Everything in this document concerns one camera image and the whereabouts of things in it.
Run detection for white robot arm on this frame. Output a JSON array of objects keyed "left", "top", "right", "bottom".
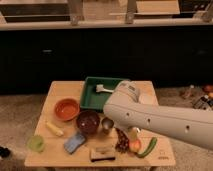
[{"left": 103, "top": 80, "right": 213, "bottom": 150}]

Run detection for dark maroon bowl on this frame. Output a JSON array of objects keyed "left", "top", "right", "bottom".
[{"left": 76, "top": 110, "right": 100, "bottom": 134}]

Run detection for orange red bowl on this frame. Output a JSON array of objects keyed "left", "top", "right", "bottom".
[{"left": 54, "top": 98, "right": 80, "bottom": 121}]

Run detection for red yellow apple toy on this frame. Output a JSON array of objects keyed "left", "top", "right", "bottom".
[{"left": 129, "top": 139, "right": 141, "bottom": 153}]

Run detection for purple grapes bunch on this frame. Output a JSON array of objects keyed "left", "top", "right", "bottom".
[{"left": 115, "top": 129, "right": 129, "bottom": 153}]

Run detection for green cucumber toy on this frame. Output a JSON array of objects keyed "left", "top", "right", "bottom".
[{"left": 136, "top": 137, "right": 158, "bottom": 158}]

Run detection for small metal cup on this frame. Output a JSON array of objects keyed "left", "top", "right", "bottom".
[{"left": 101, "top": 117, "right": 114, "bottom": 134}]

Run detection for white paper cup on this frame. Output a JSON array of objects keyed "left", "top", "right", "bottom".
[{"left": 139, "top": 93, "right": 154, "bottom": 105}]

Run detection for green plastic tray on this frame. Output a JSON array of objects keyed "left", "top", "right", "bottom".
[{"left": 80, "top": 77, "right": 123, "bottom": 112}]

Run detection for blue sponge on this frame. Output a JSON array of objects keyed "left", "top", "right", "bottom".
[{"left": 64, "top": 132, "right": 86, "bottom": 154}]

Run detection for wooden table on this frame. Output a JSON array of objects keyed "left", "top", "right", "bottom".
[{"left": 25, "top": 81, "right": 176, "bottom": 170}]

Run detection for items on floor right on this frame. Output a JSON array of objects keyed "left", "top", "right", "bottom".
[{"left": 181, "top": 85, "right": 213, "bottom": 110}]

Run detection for yellow corn toy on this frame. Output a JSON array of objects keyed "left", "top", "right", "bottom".
[{"left": 46, "top": 122, "right": 64, "bottom": 136}]

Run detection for light green plastic cup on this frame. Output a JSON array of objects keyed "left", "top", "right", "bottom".
[{"left": 27, "top": 135, "right": 45, "bottom": 153}]

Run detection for black object on floor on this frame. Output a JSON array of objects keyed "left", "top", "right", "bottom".
[{"left": 0, "top": 146, "right": 11, "bottom": 158}]

